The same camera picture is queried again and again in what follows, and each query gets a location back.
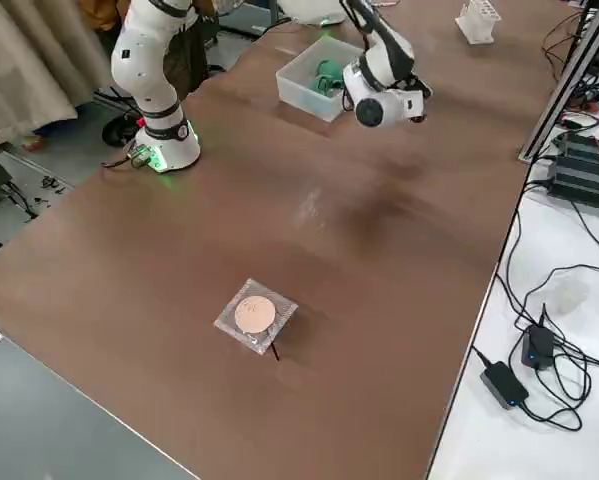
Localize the translucent white plastic box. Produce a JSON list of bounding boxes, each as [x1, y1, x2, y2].
[[275, 38, 365, 122]]

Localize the beige curtain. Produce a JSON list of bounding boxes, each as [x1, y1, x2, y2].
[[0, 0, 106, 146]]

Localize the grey table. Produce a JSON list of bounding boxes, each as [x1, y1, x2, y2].
[[0, 334, 200, 480]]

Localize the white side table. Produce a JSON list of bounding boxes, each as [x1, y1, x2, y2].
[[418, 189, 599, 480]]

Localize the black power supply unit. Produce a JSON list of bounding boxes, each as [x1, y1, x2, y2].
[[548, 130, 599, 211]]

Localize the aluminium frame post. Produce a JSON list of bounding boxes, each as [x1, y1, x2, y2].
[[517, 0, 599, 164]]

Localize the black cable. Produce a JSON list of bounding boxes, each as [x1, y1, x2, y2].
[[496, 179, 553, 321]]

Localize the white test tube rack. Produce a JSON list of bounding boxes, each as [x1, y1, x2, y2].
[[454, 0, 503, 45]]

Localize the green cloth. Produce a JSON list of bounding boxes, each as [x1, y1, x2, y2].
[[316, 59, 344, 80], [312, 74, 345, 97]]

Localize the black power adapter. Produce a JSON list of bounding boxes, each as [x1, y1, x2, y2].
[[521, 323, 558, 371], [480, 360, 530, 411]]

